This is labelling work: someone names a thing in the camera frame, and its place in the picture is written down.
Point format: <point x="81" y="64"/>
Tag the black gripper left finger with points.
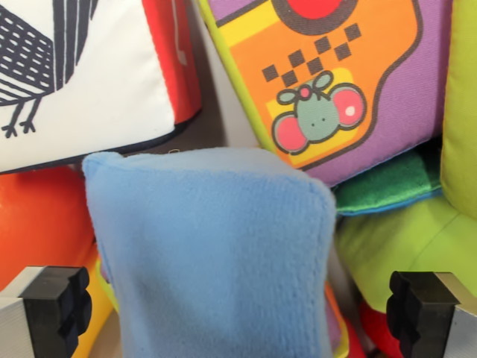
<point x="56" y="309"/>

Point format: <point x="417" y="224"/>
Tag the orange rubber ball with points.
<point x="41" y="223"/>

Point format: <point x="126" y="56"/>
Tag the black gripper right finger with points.
<point x="425" y="317"/>

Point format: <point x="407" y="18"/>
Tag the green felt flap blue edge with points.
<point x="387" y="186"/>

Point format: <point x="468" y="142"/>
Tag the large red rubber apple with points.
<point x="372" y="328"/>

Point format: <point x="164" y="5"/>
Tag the light blue plush block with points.
<point x="205" y="242"/>

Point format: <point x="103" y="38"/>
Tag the white cube with bird print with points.
<point x="93" y="74"/>

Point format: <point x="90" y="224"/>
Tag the lime green fabric triangle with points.
<point x="402" y="253"/>

